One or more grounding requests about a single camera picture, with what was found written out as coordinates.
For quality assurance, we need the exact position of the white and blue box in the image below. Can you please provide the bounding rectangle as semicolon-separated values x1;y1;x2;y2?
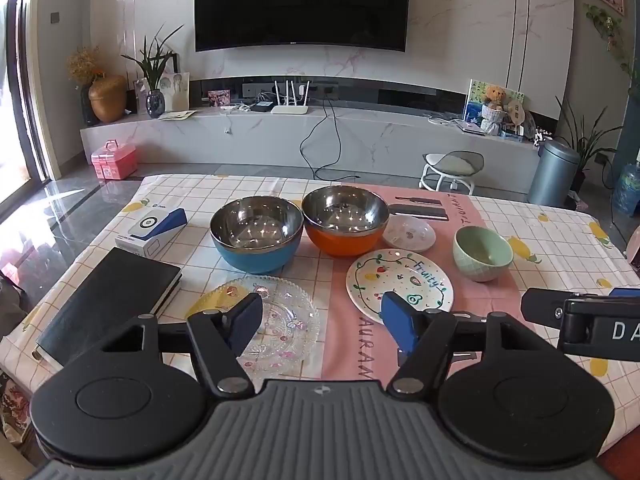
115;207;188;261

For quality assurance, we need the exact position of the dried flower bunch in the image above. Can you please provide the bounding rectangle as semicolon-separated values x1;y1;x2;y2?
66;46;107;86

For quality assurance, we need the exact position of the green leafy plant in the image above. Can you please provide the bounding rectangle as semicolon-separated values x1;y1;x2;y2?
121;24;185;92

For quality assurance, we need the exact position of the black notebook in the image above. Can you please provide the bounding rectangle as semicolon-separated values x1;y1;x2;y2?
35;247;183;366

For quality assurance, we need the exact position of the black television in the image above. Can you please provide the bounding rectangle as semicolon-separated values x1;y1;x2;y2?
194;0;411;53

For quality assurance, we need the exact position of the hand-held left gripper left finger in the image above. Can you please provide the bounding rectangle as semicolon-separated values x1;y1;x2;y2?
85;292;264;401

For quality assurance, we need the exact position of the blue water jug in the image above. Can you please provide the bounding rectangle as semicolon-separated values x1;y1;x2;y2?
612;162;640;216

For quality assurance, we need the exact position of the blue steel bowl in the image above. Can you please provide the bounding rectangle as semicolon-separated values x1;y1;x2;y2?
209;198;305;275

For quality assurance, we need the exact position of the fruit printed white plate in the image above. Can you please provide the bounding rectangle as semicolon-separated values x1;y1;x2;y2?
346;249;454;328

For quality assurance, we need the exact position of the paddle hand fan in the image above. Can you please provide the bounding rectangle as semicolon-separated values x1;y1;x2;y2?
502;97;526;131

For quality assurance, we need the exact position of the grey metal trash can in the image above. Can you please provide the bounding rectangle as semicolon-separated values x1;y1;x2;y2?
527;140;581;207

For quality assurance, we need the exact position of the brown round vase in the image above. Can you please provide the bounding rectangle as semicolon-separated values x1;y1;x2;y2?
88;75;128;123

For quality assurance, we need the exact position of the white router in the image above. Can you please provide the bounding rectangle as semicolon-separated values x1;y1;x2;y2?
270;79;312;115

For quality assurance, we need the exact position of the teddy bear in white pot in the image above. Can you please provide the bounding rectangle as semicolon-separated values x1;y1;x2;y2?
481;86;507;136

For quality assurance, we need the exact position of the pink bottle print runner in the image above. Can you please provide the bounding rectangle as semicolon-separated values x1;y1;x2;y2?
320;180;561;383

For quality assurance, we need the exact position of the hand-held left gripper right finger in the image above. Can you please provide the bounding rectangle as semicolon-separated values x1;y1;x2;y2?
381;291;556;396

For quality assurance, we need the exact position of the white stool with grey seat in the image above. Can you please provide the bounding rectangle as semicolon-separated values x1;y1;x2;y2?
419;151;485;196

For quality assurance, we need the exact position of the small white plate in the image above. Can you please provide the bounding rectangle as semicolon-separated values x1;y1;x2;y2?
382;214;436;253

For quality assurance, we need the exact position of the portrait drawing card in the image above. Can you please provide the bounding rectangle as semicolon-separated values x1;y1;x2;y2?
159;72;191;112

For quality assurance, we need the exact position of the dark glass vase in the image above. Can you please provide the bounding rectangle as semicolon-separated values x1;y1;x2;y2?
80;84;100;127

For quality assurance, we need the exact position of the black cable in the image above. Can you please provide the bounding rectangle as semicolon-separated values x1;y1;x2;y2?
299;95;361;181

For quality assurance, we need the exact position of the clear glass plate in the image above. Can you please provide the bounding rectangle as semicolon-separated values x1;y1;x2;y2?
200;275;321;381

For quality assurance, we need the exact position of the colourful painting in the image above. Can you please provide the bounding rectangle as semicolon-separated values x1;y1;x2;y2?
464;79;526;123

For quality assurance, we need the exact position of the orange steel bowl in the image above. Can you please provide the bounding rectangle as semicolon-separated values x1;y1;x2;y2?
301;186;390;259

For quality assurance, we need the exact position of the hanging vine plant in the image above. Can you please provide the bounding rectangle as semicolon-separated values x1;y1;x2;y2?
582;2;640;91

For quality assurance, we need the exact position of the tall potted plant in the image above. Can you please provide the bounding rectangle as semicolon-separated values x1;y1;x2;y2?
555;95;621;193

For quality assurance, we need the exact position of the green ceramic bowl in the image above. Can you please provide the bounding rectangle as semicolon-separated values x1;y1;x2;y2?
453;225;514;283

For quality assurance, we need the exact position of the marble television console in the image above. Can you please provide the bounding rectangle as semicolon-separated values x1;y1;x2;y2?
80;102;543;181

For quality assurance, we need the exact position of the blue ceramic vase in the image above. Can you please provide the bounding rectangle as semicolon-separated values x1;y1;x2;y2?
145;89;166;119

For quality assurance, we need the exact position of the sliding glass door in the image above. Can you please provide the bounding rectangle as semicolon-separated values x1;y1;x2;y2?
0;0;53;221

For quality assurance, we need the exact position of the pink plastic case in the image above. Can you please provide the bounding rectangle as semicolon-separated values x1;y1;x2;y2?
91;140;138;180

